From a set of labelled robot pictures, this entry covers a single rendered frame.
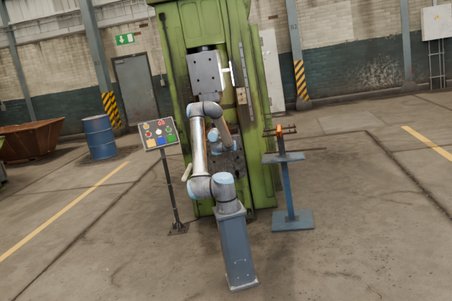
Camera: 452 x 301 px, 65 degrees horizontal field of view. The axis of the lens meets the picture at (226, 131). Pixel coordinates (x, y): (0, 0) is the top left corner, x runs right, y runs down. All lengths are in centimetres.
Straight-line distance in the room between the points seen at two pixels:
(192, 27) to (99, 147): 482
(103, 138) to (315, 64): 541
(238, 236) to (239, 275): 30
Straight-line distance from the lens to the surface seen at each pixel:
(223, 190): 257
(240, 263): 280
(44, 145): 966
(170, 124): 358
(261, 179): 389
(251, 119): 371
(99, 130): 792
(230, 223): 264
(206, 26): 368
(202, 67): 353
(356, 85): 968
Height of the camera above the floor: 171
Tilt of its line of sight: 12 degrees down
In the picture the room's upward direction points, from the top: 10 degrees counter-clockwise
